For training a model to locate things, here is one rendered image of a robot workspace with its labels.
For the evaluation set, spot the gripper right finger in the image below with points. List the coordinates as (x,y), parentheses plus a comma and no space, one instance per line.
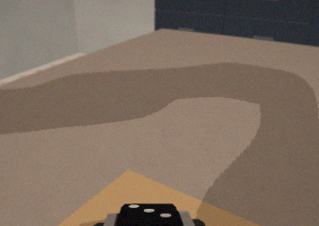
(188,221)

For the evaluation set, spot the tan square mat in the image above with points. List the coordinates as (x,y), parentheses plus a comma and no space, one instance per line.
(132,187)

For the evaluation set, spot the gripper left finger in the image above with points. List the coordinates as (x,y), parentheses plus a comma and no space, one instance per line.
(111,220)

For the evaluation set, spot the black die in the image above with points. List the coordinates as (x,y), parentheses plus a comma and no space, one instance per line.
(149,214)

